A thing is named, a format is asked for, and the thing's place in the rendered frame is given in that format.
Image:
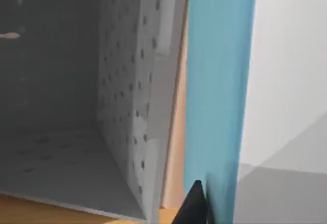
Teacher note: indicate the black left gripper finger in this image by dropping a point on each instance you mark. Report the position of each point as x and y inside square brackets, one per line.
[194, 206]

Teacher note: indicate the light blue book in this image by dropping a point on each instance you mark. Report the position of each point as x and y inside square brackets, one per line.
[217, 86]

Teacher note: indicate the grey pierced drawer inside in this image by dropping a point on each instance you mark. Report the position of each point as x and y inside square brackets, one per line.
[76, 94]

